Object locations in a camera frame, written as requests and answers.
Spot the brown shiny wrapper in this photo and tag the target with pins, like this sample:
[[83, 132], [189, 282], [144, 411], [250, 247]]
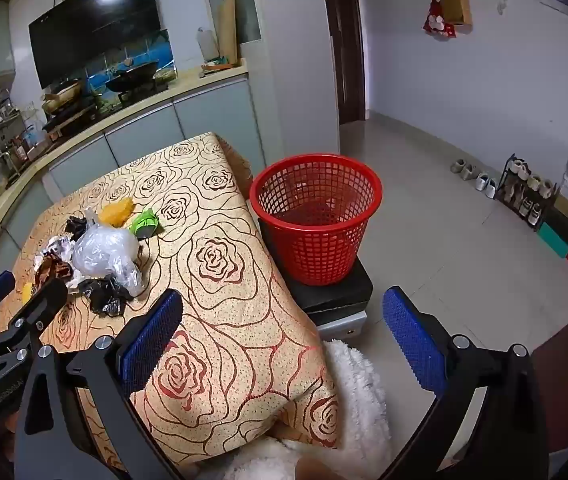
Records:
[[51, 274]]

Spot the shoe rack with shoes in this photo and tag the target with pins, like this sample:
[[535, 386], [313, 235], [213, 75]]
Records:
[[526, 192]]

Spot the green shoe box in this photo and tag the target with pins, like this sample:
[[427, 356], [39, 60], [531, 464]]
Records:
[[553, 241]]

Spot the gas stove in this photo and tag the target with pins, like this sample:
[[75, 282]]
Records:
[[89, 112]]

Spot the white shoe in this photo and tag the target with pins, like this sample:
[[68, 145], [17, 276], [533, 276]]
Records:
[[491, 187], [481, 180]]

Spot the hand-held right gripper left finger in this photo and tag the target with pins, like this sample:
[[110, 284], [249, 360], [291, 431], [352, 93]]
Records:
[[149, 345]]

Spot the small black plastic bag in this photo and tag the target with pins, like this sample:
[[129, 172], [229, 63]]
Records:
[[76, 227]]

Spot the rose patterned tablecloth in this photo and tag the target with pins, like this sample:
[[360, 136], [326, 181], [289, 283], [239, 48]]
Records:
[[224, 240]]

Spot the black padded stool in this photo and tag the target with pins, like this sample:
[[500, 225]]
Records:
[[334, 295]]

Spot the kitchen counter with cabinets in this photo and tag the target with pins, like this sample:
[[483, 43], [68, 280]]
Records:
[[214, 110]]

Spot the black range hood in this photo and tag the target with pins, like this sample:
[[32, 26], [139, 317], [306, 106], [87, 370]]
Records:
[[94, 25]]

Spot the wooden cutting board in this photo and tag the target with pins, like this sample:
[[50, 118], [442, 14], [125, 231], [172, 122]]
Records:
[[227, 27]]

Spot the black shoe box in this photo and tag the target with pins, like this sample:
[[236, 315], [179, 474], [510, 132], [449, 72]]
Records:
[[563, 217]]

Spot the black wok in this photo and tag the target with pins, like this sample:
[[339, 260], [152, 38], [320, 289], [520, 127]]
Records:
[[131, 77]]

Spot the beige shoe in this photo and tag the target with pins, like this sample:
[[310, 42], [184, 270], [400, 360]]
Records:
[[457, 166], [468, 171]]

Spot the white fluffy cushion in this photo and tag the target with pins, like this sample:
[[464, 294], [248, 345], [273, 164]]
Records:
[[358, 400]]

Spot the clear plastic bag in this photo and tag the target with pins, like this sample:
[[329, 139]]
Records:
[[106, 255]]

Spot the red plastic mesh basket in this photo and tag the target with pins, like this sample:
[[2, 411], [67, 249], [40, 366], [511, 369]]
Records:
[[314, 210]]

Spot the red hanging decoration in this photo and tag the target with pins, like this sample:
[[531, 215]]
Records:
[[436, 22]]

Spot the green wrapper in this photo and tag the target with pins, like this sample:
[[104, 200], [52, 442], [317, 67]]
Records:
[[145, 222]]

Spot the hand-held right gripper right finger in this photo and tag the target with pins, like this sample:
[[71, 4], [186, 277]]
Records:
[[408, 340]]

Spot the orange kitchen utensil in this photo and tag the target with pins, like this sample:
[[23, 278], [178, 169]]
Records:
[[214, 65]]

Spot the yellow foam fruit net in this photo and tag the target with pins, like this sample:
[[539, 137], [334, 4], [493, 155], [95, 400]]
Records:
[[27, 293], [116, 211]]

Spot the silver foil wrapper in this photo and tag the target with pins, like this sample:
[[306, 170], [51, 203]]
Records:
[[56, 249]]

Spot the dark brown door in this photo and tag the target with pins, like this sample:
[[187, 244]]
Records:
[[343, 60]]

